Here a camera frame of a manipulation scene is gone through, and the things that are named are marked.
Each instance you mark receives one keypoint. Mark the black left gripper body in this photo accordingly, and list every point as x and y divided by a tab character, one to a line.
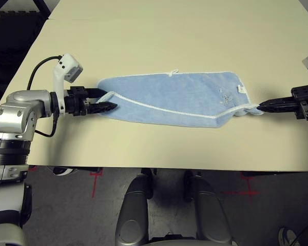
77	102

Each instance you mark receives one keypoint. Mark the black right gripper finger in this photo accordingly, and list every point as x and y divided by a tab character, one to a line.
279	109
279	102

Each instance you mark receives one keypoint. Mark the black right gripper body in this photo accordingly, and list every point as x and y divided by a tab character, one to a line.
306	102

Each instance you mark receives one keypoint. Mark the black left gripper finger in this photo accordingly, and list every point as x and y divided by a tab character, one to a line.
95	92
100	107

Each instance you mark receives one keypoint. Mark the light blue terry towel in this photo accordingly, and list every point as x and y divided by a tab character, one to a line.
169	102

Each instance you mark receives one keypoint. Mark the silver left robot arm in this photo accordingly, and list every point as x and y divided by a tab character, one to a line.
23	102

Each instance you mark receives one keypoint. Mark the black table foot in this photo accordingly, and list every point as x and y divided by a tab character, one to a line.
88	169

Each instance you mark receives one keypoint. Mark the white black sneaker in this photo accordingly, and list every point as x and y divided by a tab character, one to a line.
62	171

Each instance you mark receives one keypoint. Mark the red tape cross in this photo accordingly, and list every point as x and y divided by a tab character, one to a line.
250	192
95	184

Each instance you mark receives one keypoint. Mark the red tape mark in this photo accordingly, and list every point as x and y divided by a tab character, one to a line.
33	167

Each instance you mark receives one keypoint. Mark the black foam floor mat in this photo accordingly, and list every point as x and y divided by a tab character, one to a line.
10	51

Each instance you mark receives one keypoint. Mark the grey white sneaker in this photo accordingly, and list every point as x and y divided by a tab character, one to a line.
287	237

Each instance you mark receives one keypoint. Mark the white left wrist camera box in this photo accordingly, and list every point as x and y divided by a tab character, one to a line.
66	65

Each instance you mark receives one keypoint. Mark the black metal frame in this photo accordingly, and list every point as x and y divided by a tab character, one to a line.
42	9

